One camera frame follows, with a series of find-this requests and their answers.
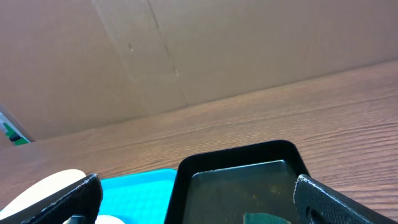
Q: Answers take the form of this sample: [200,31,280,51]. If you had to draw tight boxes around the white plate with centre stain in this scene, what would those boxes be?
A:
[1,169,86,220]

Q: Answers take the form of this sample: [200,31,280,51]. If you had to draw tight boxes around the green white box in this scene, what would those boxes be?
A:
[1,113,30,146]

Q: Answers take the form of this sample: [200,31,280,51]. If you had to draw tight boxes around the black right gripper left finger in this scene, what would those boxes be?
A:
[1,174,103,224]

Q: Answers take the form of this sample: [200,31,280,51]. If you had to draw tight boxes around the brown cardboard panel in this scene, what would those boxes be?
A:
[1,0,397,140]

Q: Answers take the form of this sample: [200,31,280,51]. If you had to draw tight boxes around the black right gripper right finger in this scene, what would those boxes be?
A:
[294,174,397,224]

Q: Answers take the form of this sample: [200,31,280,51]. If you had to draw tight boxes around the black water tray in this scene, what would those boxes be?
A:
[165,140,308,224]

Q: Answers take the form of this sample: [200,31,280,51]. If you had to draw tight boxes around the yellow green scrub sponge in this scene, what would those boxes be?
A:
[243,213,291,224]

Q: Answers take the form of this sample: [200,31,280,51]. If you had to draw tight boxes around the blue plastic tray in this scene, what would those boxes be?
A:
[99,169,177,224]

